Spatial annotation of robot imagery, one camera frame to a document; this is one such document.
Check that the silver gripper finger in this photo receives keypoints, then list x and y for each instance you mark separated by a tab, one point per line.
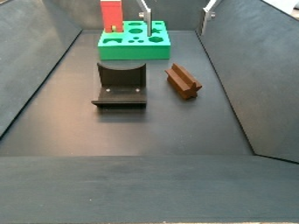
145	15
206	15

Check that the brown star prism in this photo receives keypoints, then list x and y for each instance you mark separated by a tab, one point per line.
182	81

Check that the black cradle fixture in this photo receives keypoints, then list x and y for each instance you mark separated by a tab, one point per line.
121	86

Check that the red arch block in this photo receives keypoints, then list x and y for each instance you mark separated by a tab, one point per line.
112	15

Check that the green shape sorter block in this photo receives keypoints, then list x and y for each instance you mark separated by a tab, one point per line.
132	44

